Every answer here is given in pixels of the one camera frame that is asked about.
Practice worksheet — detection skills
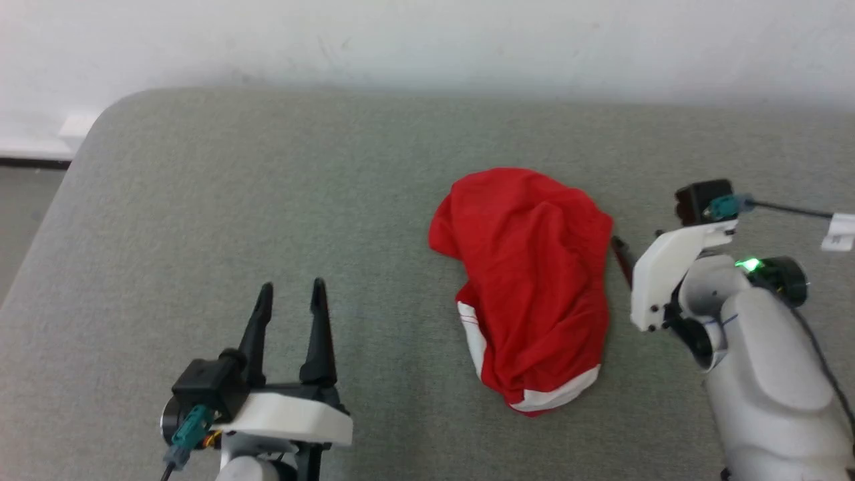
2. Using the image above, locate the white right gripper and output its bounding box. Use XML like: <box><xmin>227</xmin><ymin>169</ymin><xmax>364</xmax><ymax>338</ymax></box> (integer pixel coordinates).
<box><xmin>611</xmin><ymin>220</ymin><xmax>739</xmax><ymax>333</ymax></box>

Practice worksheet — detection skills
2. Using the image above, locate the red garment with white trim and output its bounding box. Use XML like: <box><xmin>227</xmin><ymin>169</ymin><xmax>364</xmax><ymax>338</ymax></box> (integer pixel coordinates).
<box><xmin>428</xmin><ymin>167</ymin><xmax>614</xmax><ymax>417</ymax></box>

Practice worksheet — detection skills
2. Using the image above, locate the grey-green fabric sofa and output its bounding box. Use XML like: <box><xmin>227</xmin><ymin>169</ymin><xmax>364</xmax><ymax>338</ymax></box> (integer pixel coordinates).
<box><xmin>0</xmin><ymin>87</ymin><xmax>855</xmax><ymax>481</ymax></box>

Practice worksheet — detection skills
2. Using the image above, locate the black left cable, teal plug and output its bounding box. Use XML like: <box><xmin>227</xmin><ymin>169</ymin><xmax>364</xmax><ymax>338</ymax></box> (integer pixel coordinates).
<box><xmin>159</xmin><ymin>404</ymin><xmax>216</xmax><ymax>481</ymax></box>

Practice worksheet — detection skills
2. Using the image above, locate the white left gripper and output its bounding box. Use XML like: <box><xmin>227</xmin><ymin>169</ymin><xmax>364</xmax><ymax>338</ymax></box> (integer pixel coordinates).
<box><xmin>212</xmin><ymin>277</ymin><xmax>353</xmax><ymax>450</ymax></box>

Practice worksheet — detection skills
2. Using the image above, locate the white cable label tag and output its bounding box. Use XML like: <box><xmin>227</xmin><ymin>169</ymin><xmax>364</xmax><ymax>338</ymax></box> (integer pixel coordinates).
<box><xmin>821</xmin><ymin>212</ymin><xmax>855</xmax><ymax>253</ymax></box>

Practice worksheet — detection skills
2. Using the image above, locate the white wall socket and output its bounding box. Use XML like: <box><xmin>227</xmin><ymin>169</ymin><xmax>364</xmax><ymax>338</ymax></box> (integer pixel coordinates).
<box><xmin>58</xmin><ymin>112</ymin><xmax>102</xmax><ymax>152</ymax></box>

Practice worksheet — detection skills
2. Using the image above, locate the black skirting strip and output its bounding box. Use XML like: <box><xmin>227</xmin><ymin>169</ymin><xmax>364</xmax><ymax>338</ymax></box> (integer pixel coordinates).
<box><xmin>0</xmin><ymin>156</ymin><xmax>71</xmax><ymax>170</ymax></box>

